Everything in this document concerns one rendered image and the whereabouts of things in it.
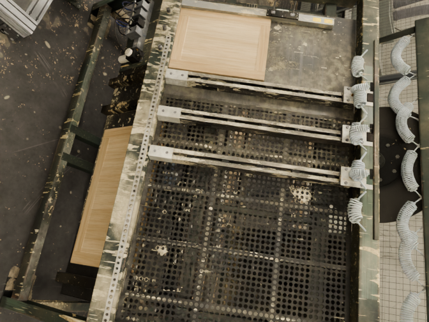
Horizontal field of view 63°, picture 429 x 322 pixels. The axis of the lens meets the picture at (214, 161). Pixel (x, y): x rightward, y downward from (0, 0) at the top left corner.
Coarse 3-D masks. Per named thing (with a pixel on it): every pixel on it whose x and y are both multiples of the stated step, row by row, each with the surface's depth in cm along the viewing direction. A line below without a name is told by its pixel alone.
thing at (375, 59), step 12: (360, 60) 187; (360, 72) 186; (360, 96) 179; (360, 132) 175; (360, 144) 173; (360, 168) 167; (360, 180) 167; (348, 204) 165; (360, 204) 162; (348, 216) 164; (360, 216) 160
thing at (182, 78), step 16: (176, 80) 198; (192, 80) 197; (208, 80) 197; (224, 80) 198; (240, 80) 197; (272, 96) 200; (288, 96) 197; (304, 96) 195; (320, 96) 195; (336, 96) 196; (352, 96) 191
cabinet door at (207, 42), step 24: (192, 24) 215; (216, 24) 216; (240, 24) 216; (264, 24) 216; (192, 48) 210; (216, 48) 210; (240, 48) 211; (264, 48) 210; (216, 72) 205; (240, 72) 205; (264, 72) 205
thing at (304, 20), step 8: (184, 0) 218; (192, 0) 218; (192, 8) 218; (200, 8) 217; (208, 8) 216; (216, 8) 216; (224, 8) 216; (232, 8) 217; (240, 8) 217; (248, 8) 217; (256, 8) 217; (248, 16) 218; (256, 16) 217; (264, 16) 216; (304, 16) 216; (312, 16) 216; (296, 24) 218; (304, 24) 217; (312, 24) 216; (320, 24) 215; (328, 24) 214
